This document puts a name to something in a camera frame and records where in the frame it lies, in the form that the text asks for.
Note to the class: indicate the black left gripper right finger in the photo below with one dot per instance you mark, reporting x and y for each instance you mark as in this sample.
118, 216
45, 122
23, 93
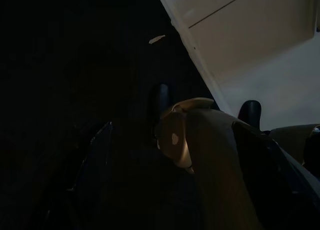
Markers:
250, 112

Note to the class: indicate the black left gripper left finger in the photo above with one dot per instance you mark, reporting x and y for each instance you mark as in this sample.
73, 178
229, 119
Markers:
160, 99

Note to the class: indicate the yellow juice carton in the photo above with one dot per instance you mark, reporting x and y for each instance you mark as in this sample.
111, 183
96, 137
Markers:
212, 165

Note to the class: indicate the short white tape strip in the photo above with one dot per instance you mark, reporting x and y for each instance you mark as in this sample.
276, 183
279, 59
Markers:
157, 39

